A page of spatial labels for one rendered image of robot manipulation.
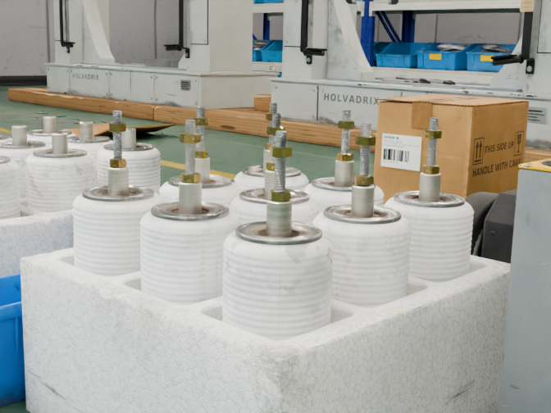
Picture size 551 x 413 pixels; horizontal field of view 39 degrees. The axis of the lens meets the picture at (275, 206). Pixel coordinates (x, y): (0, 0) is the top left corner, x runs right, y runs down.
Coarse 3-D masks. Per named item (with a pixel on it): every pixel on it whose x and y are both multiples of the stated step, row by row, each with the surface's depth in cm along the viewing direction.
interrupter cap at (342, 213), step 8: (328, 208) 78; (336, 208) 79; (344, 208) 78; (376, 208) 79; (384, 208) 79; (328, 216) 75; (336, 216) 74; (344, 216) 75; (352, 216) 76; (376, 216) 76; (384, 216) 75; (392, 216) 75; (400, 216) 75; (368, 224) 73; (376, 224) 73
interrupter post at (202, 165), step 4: (196, 160) 91; (200, 160) 91; (204, 160) 91; (208, 160) 92; (196, 164) 91; (200, 164) 91; (204, 164) 91; (208, 164) 92; (196, 168) 91; (200, 168) 91; (204, 168) 91; (208, 168) 92; (200, 172) 91; (204, 172) 91; (208, 172) 92; (204, 176) 91; (208, 176) 92; (204, 180) 92; (208, 180) 92
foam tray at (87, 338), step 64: (64, 256) 86; (64, 320) 80; (128, 320) 72; (192, 320) 67; (384, 320) 69; (448, 320) 77; (64, 384) 82; (128, 384) 74; (192, 384) 67; (256, 384) 61; (320, 384) 63; (384, 384) 70; (448, 384) 79
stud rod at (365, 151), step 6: (366, 126) 74; (366, 132) 75; (360, 150) 75; (366, 150) 75; (360, 156) 75; (366, 156) 75; (360, 162) 75; (366, 162) 75; (360, 168) 76; (366, 168) 75; (360, 174) 76; (366, 174) 76
